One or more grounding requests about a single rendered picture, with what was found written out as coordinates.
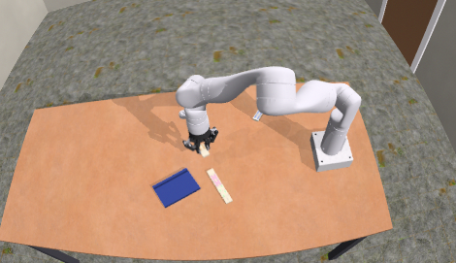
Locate dark blue book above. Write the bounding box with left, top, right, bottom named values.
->
left=152, top=168, right=201, bottom=209

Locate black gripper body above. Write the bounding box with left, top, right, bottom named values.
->
left=188, top=128, right=212, bottom=144

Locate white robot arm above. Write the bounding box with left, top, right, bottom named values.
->
left=176, top=67, right=361, bottom=156

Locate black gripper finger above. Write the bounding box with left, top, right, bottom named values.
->
left=182, top=138, right=201, bottom=154
left=204, top=127, right=218, bottom=151

